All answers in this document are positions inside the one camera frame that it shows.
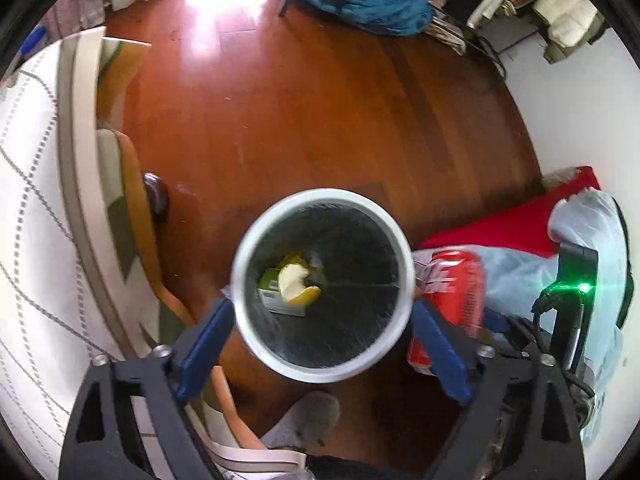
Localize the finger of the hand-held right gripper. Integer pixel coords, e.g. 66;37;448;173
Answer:
481;309;538;353

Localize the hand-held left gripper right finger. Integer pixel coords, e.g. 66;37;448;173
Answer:
411;300;587;480

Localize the white round waste bin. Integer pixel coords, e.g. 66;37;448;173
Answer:
230;188;416;385

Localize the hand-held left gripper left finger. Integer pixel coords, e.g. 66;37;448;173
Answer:
59;298;237;480

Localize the red cloth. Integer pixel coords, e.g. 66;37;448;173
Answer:
417;165;602;260

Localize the green paper box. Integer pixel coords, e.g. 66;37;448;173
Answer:
257;267;307;317

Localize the dark wooden bed leg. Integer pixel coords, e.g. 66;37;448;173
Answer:
142;172;171;227

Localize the white puffer jacket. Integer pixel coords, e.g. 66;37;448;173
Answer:
531;0;607;49

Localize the black cable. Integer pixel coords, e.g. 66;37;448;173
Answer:
434;6;507;79

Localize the white patterned bedsheet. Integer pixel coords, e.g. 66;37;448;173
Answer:
0;26;151;480

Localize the grey slipper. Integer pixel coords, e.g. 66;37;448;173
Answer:
260;390;342;451

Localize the red soda can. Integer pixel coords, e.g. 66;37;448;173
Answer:
407;247;487;377

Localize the yellow fruit peel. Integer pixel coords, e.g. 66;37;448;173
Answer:
276;254;324;307

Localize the light blue cloth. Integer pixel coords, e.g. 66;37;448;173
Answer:
414;190;630;436

